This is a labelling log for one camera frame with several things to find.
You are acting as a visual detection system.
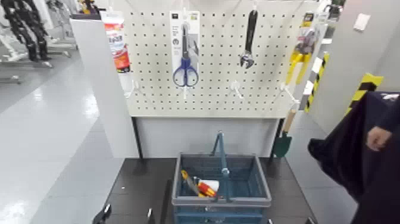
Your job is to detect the black stand leg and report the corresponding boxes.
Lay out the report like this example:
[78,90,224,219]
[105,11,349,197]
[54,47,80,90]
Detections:
[269,118,285,161]
[131,117,145,159]

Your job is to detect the yellow black background machine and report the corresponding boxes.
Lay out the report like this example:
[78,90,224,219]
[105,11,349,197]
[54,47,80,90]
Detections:
[70,0,101,20]

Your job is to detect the white wall plate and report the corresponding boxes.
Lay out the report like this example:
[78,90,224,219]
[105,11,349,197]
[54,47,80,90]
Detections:
[353,13,371,32]

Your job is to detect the yellow black striped post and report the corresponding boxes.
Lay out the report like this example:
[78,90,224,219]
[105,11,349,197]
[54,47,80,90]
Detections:
[304,52,331,114]

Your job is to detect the blue plastic crate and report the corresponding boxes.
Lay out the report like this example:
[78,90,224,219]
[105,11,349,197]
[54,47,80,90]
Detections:
[171,152,272,224]

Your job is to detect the blue scissors in package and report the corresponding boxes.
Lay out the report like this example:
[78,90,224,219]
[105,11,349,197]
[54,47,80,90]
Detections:
[169,10,201,89]

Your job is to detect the white partition panel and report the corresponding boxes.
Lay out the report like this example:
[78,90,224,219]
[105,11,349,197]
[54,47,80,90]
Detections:
[70,18,140,159]

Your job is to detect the yellow black striped corner guard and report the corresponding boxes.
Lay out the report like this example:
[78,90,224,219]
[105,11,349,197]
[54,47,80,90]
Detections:
[345,73,385,117]

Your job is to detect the red yellow handled tool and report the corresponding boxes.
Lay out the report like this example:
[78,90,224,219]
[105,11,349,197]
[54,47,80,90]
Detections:
[197,182,217,198]

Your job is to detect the black adjustable wrench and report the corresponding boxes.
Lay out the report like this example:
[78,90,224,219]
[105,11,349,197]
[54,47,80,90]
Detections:
[239,9,259,70]

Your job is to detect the yellow pliers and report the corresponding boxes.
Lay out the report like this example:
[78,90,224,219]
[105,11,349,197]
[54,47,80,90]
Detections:
[285,12,317,86]

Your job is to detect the white pegboard panel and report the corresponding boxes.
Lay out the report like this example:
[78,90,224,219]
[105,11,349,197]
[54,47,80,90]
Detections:
[120,0,320,119]

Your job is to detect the person's bare hand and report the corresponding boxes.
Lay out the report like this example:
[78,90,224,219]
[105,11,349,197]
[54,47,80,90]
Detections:
[366,126,392,152]

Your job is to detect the black humanoid robot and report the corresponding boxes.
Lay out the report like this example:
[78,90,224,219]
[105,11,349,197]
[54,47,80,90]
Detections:
[0,0,51,62]

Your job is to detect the person in dark clothing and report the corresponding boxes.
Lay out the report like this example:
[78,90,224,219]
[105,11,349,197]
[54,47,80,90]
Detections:
[307,91,400,224]

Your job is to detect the white small item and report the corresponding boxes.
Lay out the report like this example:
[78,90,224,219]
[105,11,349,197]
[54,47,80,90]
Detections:
[199,179,220,192]

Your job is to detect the red white product package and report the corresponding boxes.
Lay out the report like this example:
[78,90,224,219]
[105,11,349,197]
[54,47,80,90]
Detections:
[100,11,132,74]

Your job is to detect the green trowel wooden handle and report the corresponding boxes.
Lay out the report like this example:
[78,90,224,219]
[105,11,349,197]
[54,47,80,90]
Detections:
[272,107,298,158]

